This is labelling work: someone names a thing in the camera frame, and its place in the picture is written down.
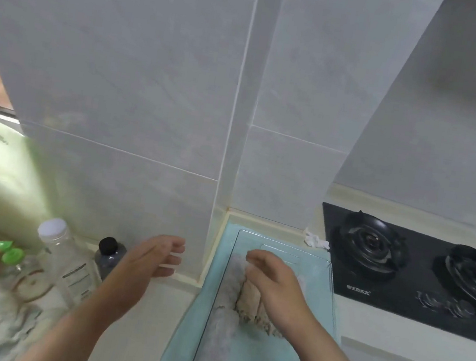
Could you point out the person's left hand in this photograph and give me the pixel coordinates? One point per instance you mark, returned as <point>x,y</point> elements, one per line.
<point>141,270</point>

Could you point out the black gas stove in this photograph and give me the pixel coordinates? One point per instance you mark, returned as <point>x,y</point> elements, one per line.
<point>415,300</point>

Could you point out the white paper wad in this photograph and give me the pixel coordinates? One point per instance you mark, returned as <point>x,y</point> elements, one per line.
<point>315,240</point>

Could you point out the beige checked towel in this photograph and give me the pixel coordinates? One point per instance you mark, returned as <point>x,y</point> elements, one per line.
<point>268,326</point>
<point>247,305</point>

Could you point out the clear plastic storage bin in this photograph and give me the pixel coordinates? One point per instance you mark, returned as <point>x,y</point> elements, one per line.
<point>179,346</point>

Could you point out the clear bottle white cap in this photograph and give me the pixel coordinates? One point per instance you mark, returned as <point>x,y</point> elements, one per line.
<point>71,269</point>

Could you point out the person's left forearm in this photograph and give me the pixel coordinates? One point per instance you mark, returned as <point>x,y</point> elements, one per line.
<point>66,335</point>

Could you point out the green capped clear bottle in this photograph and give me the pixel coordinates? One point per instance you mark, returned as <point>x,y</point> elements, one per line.
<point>11,254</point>

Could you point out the dark bottle black cap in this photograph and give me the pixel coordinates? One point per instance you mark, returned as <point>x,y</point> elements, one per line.
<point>109,257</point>

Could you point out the person's right hand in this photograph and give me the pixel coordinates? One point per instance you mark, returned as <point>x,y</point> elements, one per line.
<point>279,294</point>

